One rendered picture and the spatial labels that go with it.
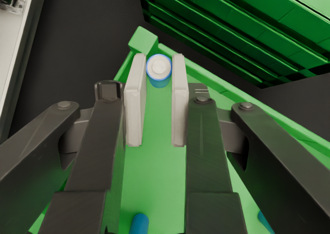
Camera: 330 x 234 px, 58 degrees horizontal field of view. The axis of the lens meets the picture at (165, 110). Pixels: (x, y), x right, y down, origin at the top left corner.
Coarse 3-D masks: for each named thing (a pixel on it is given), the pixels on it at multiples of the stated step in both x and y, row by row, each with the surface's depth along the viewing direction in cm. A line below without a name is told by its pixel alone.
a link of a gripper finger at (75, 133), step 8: (80, 112) 13; (88, 112) 13; (80, 120) 12; (88, 120) 12; (72, 128) 12; (80, 128) 12; (64, 136) 12; (72, 136) 12; (80, 136) 13; (64, 144) 13; (72, 144) 13; (64, 152) 13
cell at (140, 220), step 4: (136, 216) 32; (140, 216) 32; (144, 216) 32; (136, 220) 31; (140, 220) 31; (144, 220) 31; (148, 220) 32; (132, 224) 30; (136, 224) 30; (140, 224) 30; (144, 224) 30; (148, 224) 32; (132, 228) 29; (136, 228) 28; (140, 228) 29; (144, 228) 29; (132, 232) 28; (136, 232) 28; (140, 232) 28; (144, 232) 28
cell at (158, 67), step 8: (152, 56) 20; (160, 56) 20; (152, 64) 20; (160, 64) 19; (168, 64) 20; (152, 72) 20; (160, 72) 19; (168, 72) 20; (152, 80) 20; (160, 80) 20; (168, 80) 22
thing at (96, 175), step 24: (96, 96) 13; (120, 96) 13; (96, 120) 11; (120, 120) 11; (96, 144) 10; (120, 144) 11; (72, 168) 9; (96, 168) 9; (120, 168) 11; (72, 192) 7; (96, 192) 7; (120, 192) 11; (48, 216) 6; (72, 216) 6; (96, 216) 6
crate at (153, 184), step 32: (128, 64) 29; (192, 64) 28; (160, 96) 33; (224, 96) 33; (160, 128) 33; (288, 128) 30; (128, 160) 33; (160, 160) 33; (320, 160) 33; (128, 192) 33; (160, 192) 33; (128, 224) 33; (160, 224) 33; (256, 224) 33
